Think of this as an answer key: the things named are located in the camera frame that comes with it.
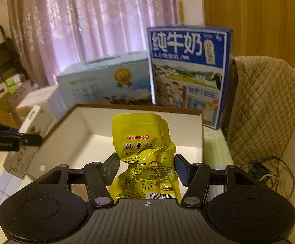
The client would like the folding step ladder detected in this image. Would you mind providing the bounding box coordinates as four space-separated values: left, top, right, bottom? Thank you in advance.
0 23 27 88

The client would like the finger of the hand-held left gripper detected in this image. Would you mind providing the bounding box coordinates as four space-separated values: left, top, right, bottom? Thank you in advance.
0 120 20 136
17 133 43 146

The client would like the green and white box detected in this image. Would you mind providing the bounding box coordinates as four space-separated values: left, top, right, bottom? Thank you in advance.
3 132 44 181

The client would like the large white cardboard box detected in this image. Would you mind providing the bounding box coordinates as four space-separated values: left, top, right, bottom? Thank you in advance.
15 84 68 123

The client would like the wooden wardrobe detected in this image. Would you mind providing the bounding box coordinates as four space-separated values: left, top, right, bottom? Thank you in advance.
201 0 295 59

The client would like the light blue milk carton box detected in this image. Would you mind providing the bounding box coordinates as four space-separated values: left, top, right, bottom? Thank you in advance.
56 51 155 110

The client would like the stack of green boxes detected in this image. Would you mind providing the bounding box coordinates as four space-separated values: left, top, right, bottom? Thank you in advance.
6 74 25 95

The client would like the quilted beige chair cover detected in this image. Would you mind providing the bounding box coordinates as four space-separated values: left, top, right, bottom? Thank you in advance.
225 55 295 163

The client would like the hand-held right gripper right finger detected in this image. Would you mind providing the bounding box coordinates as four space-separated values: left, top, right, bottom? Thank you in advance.
175 154 260 208

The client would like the yellow snack packet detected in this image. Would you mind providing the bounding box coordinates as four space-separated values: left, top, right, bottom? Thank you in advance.
111 112 183 201

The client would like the pink curtain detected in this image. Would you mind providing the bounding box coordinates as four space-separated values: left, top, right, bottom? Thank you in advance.
7 0 179 93

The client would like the black power adapter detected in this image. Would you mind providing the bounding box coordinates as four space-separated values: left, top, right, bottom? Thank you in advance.
249 163 270 181

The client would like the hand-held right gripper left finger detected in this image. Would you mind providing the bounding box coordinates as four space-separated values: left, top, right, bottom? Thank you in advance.
39 152 120 208

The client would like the white power strip with cables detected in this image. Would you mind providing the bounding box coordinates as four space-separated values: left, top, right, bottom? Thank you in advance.
239 156 295 200

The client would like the white cardboard box brown outside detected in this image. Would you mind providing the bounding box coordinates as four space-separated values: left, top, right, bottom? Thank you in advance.
23 104 204 202

